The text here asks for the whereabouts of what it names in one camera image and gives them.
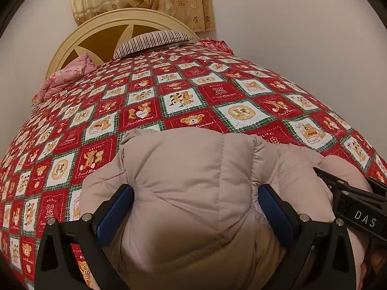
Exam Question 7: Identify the beige puffer down jacket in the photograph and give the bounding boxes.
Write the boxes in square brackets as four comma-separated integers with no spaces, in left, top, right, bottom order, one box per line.
[79,127,370,289]

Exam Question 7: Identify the pink folded blanket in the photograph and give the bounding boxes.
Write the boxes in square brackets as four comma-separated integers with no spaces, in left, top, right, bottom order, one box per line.
[31,54,97,109]

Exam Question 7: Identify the red teddy bear quilt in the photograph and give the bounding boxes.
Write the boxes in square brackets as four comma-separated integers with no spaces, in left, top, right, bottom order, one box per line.
[1,45,386,289]

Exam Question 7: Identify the cream wooden headboard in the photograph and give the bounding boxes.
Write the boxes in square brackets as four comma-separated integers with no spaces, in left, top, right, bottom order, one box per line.
[46,8,199,77]

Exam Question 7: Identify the striped pillow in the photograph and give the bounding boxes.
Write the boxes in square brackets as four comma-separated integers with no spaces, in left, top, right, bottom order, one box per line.
[113,30,194,60]

